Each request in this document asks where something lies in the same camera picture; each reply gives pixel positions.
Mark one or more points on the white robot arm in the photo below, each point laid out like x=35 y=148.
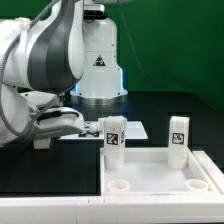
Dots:
x=71 y=46

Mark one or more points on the white front fence bar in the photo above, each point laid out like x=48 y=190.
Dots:
x=112 y=210

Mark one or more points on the white fence bar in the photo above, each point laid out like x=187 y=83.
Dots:
x=112 y=210
x=211 y=169

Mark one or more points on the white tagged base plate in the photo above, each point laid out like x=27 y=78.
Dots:
x=135 y=131

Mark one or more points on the white square tabletop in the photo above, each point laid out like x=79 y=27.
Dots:
x=145 y=171

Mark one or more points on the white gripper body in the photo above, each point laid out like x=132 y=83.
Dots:
x=55 y=122

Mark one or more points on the white right fence bar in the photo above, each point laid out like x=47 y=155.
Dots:
x=211 y=169

